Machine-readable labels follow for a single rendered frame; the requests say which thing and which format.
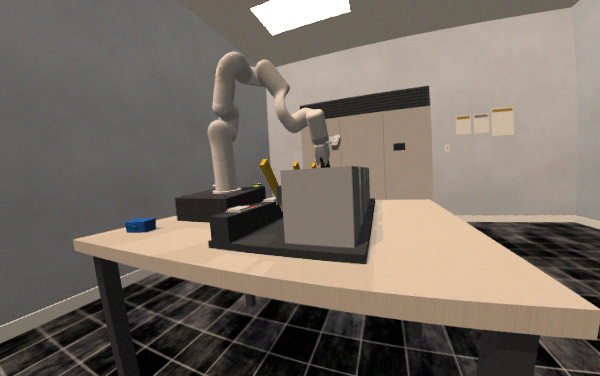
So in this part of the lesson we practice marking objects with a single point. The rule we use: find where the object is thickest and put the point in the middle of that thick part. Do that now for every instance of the small blue box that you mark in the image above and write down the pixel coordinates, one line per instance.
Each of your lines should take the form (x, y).
(140, 225)

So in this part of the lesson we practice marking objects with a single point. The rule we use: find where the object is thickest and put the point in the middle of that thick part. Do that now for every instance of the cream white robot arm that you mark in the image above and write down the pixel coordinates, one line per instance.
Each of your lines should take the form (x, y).
(221, 134)

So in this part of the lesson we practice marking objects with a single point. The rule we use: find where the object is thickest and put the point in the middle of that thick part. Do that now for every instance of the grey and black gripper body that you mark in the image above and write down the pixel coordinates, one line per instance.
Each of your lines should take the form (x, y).
(321, 151)

